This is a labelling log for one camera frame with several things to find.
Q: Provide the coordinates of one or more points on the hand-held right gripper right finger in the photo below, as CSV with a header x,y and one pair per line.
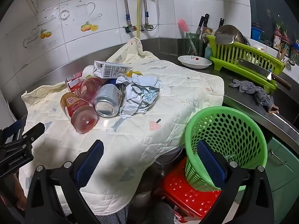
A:
x,y
210,165

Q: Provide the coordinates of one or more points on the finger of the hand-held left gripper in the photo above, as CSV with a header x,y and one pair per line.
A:
x,y
35,131
17,128

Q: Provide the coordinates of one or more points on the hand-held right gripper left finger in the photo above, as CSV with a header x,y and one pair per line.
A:
x,y
90,162

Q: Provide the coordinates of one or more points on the green perforated plastic basket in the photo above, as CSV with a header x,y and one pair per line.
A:
x,y
233,130

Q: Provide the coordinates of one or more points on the clear bottle with red label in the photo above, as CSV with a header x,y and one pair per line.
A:
x,y
78,110

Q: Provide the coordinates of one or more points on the silver metal can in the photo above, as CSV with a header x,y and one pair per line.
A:
x,y
107,102

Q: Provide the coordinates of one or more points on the clear pink plastic bottle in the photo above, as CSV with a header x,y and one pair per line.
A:
x,y
93,88

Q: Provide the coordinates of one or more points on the white paper cup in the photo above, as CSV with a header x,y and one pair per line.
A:
x,y
88,71

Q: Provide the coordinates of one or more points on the white paper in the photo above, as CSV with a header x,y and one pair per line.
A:
x,y
140,93

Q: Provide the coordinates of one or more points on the white milk carton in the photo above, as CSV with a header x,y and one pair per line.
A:
x,y
109,70

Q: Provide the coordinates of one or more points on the orange snack packet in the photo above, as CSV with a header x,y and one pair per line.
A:
x,y
135,73

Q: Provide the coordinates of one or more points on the person's left hand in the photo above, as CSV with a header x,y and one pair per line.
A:
x,y
18,191

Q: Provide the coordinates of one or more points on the red plastic stool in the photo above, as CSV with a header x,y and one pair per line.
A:
x,y
186,196

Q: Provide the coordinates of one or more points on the steel pot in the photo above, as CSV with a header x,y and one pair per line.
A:
x,y
171,157

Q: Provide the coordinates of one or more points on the cream quilted printed blanket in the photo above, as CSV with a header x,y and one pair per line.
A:
x,y
140,130

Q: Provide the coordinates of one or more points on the person's knee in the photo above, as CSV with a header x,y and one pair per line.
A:
x,y
162,213

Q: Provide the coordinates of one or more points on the green cabinet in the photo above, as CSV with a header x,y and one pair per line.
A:
x,y
285,172

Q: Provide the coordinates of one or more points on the grey rag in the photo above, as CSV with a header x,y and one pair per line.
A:
x,y
252,89

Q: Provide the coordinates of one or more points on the white shallow dish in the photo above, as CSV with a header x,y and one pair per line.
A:
x,y
193,61

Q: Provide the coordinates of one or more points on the teal bottle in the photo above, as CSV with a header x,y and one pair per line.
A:
x,y
208,51

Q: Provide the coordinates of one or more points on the green plastic dish rack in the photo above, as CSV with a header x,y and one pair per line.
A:
x,y
233,53

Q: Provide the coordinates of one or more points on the green glass jar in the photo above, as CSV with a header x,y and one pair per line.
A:
x,y
192,43

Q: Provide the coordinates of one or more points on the steel bowl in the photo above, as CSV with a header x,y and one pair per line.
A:
x,y
230,31

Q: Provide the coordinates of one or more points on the blue container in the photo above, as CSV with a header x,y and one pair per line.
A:
x,y
256,31

